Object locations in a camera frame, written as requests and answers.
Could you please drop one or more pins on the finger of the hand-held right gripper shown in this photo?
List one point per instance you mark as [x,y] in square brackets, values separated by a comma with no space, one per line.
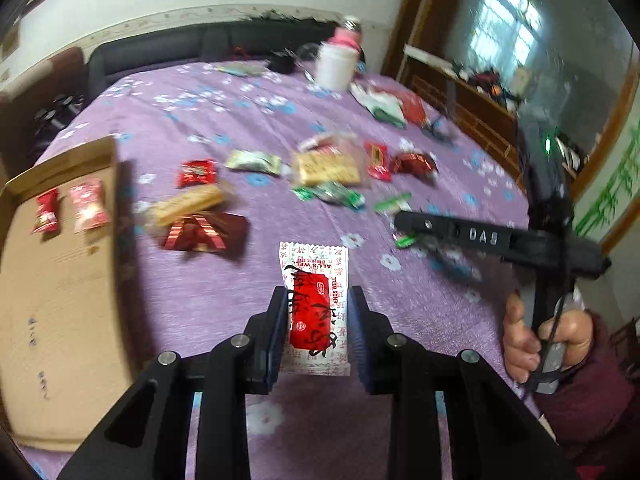
[450,232]

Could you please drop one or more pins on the dark red foil candy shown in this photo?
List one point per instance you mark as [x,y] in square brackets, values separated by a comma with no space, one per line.
[412,164]

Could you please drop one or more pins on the person's right forearm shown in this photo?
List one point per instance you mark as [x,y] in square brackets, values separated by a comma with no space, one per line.
[590,400]

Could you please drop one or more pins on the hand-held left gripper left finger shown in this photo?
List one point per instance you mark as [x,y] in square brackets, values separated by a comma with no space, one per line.
[276,340]

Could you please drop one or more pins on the white green plastic bag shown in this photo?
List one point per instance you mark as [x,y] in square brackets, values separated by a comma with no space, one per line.
[380,102]

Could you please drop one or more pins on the dark small tangle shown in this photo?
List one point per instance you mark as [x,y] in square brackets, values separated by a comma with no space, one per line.
[440,127]

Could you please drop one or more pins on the clear glass dish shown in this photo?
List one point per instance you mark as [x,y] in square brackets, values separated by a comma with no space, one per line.
[307,51]

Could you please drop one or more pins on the red flat packet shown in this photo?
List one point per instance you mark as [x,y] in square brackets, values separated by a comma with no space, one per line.
[412,110]

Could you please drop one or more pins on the small green candy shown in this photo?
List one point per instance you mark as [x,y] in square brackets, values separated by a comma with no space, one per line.
[404,241]

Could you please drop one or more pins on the red candy packet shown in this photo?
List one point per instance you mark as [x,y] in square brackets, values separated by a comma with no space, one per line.
[197,172]

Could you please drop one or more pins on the white red snack packet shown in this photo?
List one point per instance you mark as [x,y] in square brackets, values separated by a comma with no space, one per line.
[315,310]

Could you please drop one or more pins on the small red bag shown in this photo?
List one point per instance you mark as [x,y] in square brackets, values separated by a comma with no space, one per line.
[241,52]

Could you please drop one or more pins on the pile of tools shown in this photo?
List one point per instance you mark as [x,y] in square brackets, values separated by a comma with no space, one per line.
[487,82]

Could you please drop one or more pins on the colourful flat packet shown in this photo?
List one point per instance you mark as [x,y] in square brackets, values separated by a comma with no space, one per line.
[240,69]

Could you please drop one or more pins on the black devices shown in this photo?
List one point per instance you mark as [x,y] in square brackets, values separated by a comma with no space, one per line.
[57,112]

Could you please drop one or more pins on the person's right hand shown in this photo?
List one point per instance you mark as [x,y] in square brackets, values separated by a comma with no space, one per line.
[515,340]

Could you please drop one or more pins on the long red snack packet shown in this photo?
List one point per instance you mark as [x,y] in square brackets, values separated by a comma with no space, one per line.
[376,160]

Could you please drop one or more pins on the dark red triangular packet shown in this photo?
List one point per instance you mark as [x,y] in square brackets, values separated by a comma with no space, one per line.
[205,232]

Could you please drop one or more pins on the small red snack packet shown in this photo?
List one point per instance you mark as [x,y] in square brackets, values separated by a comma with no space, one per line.
[46,212]

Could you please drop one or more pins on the golden biscuit bar packet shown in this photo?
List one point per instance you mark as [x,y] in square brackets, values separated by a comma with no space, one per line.
[185,204]

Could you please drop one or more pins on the clear cracker packet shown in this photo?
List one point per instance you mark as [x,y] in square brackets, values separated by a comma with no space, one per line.
[327,167]

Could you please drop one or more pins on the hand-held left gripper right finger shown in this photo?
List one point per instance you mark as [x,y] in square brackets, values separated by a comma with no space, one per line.
[359,340]

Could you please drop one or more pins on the green foil candy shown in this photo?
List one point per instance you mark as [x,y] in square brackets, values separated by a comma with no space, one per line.
[335,194]

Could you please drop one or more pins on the brown armchair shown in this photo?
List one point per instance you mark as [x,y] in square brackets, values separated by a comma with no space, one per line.
[45,75]

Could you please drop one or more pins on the pink snack packet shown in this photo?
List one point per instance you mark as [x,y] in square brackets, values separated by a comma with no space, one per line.
[89,207]

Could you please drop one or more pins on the white plastic jar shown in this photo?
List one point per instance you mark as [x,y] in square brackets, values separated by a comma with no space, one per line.
[335,67]

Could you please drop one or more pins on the pale green snack packet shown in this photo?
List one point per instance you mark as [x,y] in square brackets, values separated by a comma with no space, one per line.
[252,162]

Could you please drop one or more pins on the cardboard box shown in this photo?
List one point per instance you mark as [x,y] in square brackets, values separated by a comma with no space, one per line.
[60,310]

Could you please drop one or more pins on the black sofa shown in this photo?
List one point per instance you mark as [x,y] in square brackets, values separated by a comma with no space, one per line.
[165,47]

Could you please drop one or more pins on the clear candy with green ends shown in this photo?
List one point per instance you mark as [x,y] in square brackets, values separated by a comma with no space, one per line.
[395,204]

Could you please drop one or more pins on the pink bottle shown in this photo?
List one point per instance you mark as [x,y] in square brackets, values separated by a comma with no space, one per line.
[346,35]

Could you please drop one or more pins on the black power adapter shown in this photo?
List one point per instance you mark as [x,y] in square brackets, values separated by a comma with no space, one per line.
[281,62]

